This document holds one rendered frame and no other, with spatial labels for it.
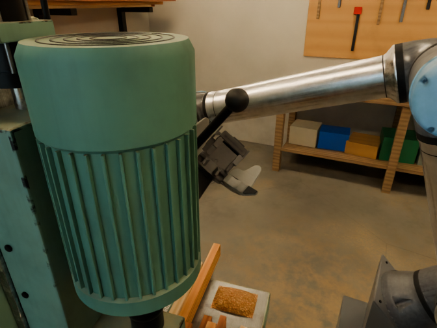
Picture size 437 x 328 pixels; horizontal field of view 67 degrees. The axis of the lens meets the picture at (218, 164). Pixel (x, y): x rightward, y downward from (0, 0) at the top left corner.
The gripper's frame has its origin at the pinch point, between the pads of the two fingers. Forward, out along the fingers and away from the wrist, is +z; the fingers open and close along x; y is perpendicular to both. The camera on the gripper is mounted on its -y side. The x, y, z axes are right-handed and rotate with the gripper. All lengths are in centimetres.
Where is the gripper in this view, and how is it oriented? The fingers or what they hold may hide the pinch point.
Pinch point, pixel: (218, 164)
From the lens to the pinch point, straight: 50.4
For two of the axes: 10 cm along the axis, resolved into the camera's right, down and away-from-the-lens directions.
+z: 1.7, -0.7, -9.8
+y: 6.6, -7.4, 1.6
